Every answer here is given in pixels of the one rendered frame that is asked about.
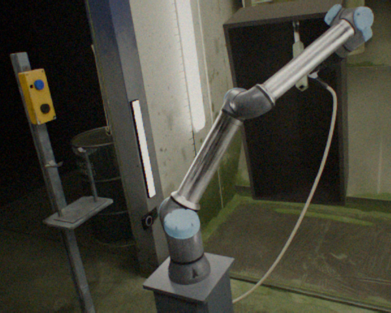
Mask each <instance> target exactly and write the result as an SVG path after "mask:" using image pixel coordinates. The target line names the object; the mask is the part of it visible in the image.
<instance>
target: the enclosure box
mask: <svg viewBox="0 0 391 313"><path fill-rule="evenodd" d="M336 4H340V5H341V6H342V7H343V8H345V0H297V1H287V2H281V3H273V4H266V5H257V6H256V7H247V8H240V9H239V10H238V11H237V12H236V13H235V14H234V15H232V16H231V17H230V18H229V19H228V20H227V21H226V22H225V23H224V24H223V28H224V36H225V43H226V48H227V55H228V60H229V68H230V73H231V76H232V80H233V88H243V89H246V90H247V91H248V90H250V89H251V88H253V87H254V86H255V85H263V84H264V82H266V81H267V80H268V79H269V78H271V77H272V76H273V75H275V73H277V72H278V71H279V69H281V68H283V67H284V66H285V65H286V64H288V63H289V62H290V61H291V60H292V59H293V44H294V43H295V35H294V27H293V21H299V26H298V28H299V36H300V41H301V42H302V43H304V49H306V48H307V47H308V46H310V45H311V43H312V42H314V41H315V40H316V39H318V38H319V37H320V36H321V35H323V34H324V33H326V32H327V30H328V29H330V28H331V26H329V25H328V24H327V23H326V22H325V16H326V14H327V13H328V11H329V10H330V9H331V8H332V7H333V6H334V5H336ZM317 76H318V77H320V78H322V80H323V81H324V82H326V83H327V84H328V86H329V87H330V88H331V89H332V90H333V91H335V93H336V98H337V109H336V119H335V124H334V127H333V131H332V137H331V141H330V145H329V149H328V154H327V156H326V161H325V165H324V167H323V170H322V174H321V175H320V177H319V180H318V182H317V186H316V188H315V191H314V193H313V196H312V198H311V201H310V203H312V204H323V205H341V206H345V199H346V193H347V188H348V182H349V125H348V92H347V60H346V56H345V57H344V59H343V60H342V61H340V62H339V63H338V64H337V65H335V68H334V69H332V71H331V72H329V73H328V74H325V73H324V72H323V71H322V70H321V69H319V71H318V72H317ZM308 85H309V87H308V88H306V89H305V90H303V91H301V90H300V89H298V88H297V87H296V84H294V86H292V87H291V88H290V89H288V90H287V91H286V92H285V93H284V94H282V95H281V96H280V97H279V98H278V99H277V100H276V101H275V106H274V107H273V108H272V109H271V110H269V111H267V112H266V113H264V114H262V115H260V116H258V117H254V118H250V119H245V120H244V122H243V124H241V126H240V131H241V136H242V143H243V148H244V152H245V155H246V163H247V168H248V175H249V180H250V188H251V192H252V199H253V200H263V201H283V202H293V203H306V202H307V200H308V199H309V196H310V193H311V191H312V188H313V186H314V183H315V180H316V178H317V174H318V172H319V168H320V166H321V164H322V161H323V157H324V154H325V150H326V145H327V141H328V137H329V132H330V126H331V122H332V112H333V103H334V102H333V96H332V93H331V92H330V91H329V90H328V89H324V88H322V87H320V86H317V85H315V84H314V83H313V82H312V81H310V80H308Z"/></svg>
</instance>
